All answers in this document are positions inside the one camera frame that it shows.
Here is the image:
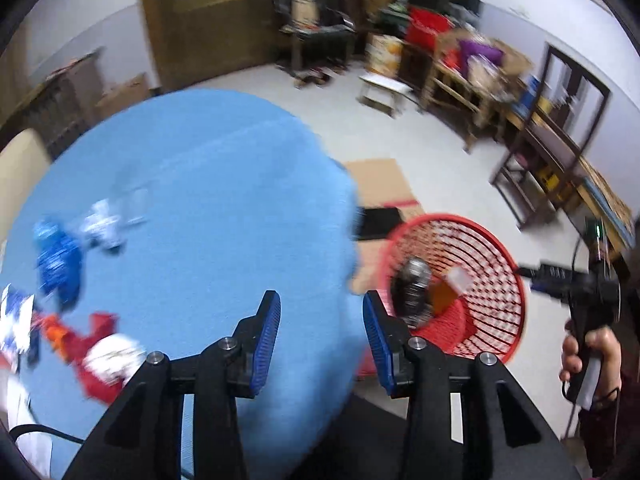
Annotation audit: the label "red plastic bag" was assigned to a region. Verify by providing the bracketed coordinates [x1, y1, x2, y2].
[62, 312, 124, 405]

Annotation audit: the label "white paper sheet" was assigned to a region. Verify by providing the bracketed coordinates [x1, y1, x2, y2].
[0, 368, 54, 478]

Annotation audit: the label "beige leather headboard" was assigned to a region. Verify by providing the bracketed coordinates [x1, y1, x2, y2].
[0, 128, 51, 242]

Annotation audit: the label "white small stool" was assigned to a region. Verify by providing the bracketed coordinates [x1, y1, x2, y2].
[357, 72, 412, 118]

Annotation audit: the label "blue fuzzy bed cover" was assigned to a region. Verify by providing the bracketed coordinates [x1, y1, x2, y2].
[1, 89, 366, 479]

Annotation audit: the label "orange white carton box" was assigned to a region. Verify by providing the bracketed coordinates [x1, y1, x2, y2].
[428, 266, 473, 316]

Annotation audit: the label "blue white snack packet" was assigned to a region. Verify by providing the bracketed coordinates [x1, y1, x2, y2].
[0, 284, 35, 372]

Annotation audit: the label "flat cardboard sheet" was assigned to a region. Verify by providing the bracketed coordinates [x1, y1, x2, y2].
[345, 158, 424, 294]

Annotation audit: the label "orange crumpled wrapper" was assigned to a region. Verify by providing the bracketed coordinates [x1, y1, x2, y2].
[35, 314, 68, 363]

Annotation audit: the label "bamboo bench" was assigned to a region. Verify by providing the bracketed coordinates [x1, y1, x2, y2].
[420, 28, 533, 152]

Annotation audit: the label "black metal chair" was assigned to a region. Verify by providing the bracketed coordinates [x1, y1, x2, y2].
[271, 0, 357, 76]

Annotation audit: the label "red plastic mesh basket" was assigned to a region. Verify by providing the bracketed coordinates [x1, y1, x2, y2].
[358, 214, 526, 363]

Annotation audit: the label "blue plastic bag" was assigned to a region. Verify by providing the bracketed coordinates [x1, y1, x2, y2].
[34, 217, 84, 309]

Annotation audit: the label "brown wooden double door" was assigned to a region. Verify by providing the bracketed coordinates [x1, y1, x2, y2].
[141, 0, 357, 91]

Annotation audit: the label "slippers on floor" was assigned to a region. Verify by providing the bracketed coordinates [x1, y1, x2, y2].
[294, 65, 346, 89]

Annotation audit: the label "person right hand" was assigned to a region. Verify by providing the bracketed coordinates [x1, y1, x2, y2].
[558, 320, 624, 401]

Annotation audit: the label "purple bag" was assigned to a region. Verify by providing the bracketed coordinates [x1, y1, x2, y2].
[458, 39, 504, 78]

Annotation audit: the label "grey plastic bag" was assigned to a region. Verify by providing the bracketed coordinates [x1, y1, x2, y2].
[390, 257, 433, 330]

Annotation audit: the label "wooden radiator cover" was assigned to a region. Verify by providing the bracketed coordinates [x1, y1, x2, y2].
[1, 47, 104, 160]

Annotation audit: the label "dark wooden chair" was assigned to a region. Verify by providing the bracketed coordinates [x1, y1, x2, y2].
[490, 44, 611, 231]

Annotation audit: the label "cardboard box by wall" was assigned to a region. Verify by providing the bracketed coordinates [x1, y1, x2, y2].
[96, 73, 151, 122]

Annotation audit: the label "white blue crumpled wrapper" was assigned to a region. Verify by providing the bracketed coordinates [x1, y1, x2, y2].
[79, 198, 146, 252]

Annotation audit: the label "red gift bag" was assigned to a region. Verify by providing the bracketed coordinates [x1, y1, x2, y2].
[405, 8, 454, 52]

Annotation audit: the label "orange fruit carton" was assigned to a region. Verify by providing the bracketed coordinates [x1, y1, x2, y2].
[366, 34, 404, 79]

